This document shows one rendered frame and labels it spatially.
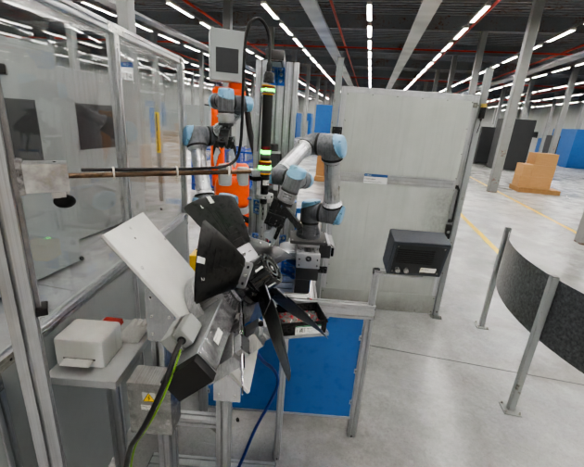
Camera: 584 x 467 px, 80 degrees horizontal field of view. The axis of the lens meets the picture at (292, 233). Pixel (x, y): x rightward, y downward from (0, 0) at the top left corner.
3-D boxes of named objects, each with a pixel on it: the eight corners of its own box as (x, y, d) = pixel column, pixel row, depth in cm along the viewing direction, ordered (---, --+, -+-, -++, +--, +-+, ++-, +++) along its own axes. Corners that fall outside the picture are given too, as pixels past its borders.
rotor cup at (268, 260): (253, 311, 118) (284, 292, 115) (226, 280, 115) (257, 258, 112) (259, 292, 132) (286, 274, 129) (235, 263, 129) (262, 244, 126)
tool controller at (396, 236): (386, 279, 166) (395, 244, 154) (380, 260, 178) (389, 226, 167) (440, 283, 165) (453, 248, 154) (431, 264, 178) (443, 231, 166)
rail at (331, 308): (196, 307, 176) (196, 292, 174) (198, 302, 180) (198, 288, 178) (374, 320, 175) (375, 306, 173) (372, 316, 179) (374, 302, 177)
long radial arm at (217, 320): (196, 314, 117) (223, 296, 115) (211, 330, 119) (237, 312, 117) (164, 373, 90) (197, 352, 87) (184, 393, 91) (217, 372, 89)
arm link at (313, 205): (304, 216, 219) (305, 195, 215) (323, 220, 214) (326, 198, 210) (296, 220, 209) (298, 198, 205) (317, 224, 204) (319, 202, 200)
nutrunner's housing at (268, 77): (260, 205, 121) (267, 60, 107) (256, 202, 124) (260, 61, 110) (271, 204, 123) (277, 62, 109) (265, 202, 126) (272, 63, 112)
